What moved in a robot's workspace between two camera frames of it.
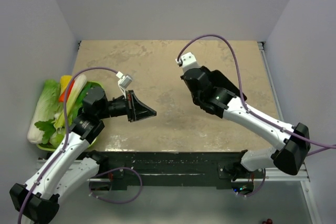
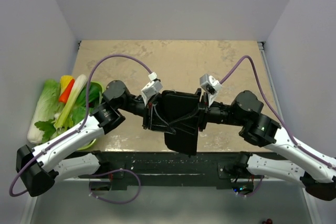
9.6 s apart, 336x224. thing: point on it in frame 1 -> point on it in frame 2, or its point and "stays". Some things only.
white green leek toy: x=79 y=83 stays
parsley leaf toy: x=49 y=127 stays
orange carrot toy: x=62 y=97 stays
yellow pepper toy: x=64 y=81 stays
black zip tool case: x=217 y=80 -> x=180 y=110
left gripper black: x=135 y=109 -> x=153 y=121
